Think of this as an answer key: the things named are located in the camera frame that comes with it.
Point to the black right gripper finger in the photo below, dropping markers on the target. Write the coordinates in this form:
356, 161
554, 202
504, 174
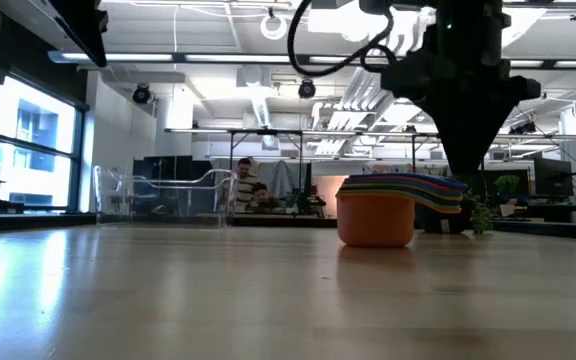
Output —
463, 135

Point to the bright blue measuring cup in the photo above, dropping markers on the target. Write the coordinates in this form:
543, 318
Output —
378, 176

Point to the red measuring cup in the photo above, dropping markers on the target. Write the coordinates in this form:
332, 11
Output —
378, 179

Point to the yellow measuring cup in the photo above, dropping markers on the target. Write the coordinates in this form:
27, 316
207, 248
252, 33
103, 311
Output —
378, 182

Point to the teal blue measuring cup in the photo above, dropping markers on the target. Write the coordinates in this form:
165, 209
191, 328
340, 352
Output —
378, 185

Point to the green measuring cup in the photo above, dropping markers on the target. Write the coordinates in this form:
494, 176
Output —
378, 191

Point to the stack of colourful cups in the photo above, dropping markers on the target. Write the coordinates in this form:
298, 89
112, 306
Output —
375, 222

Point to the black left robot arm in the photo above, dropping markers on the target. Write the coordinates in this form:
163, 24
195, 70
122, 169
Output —
80, 25

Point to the clear plastic basket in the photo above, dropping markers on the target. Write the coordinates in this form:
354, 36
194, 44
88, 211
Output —
225, 200

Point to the small green desk plant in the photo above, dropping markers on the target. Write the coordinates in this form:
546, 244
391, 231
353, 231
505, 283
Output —
507, 184

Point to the black computer monitor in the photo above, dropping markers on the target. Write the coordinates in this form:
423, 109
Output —
553, 177
524, 182

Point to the floral cloth with orange flowers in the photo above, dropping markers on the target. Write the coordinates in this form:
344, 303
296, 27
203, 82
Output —
390, 169

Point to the succulent plant in black pot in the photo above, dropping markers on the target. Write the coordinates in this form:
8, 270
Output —
443, 224

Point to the round black ceiling speaker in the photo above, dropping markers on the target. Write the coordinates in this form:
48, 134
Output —
306, 89
141, 94

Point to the grey cloth cover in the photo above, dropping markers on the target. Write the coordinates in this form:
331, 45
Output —
280, 175

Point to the person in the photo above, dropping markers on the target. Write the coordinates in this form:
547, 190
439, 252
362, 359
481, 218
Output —
263, 197
245, 185

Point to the overhead light bar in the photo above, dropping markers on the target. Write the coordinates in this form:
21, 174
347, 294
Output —
138, 57

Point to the large window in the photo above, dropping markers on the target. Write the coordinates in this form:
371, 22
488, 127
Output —
33, 125

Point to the white ceiling duct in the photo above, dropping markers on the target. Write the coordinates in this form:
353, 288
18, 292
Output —
363, 92

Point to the black background station frame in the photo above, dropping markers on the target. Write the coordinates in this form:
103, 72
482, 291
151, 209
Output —
268, 131

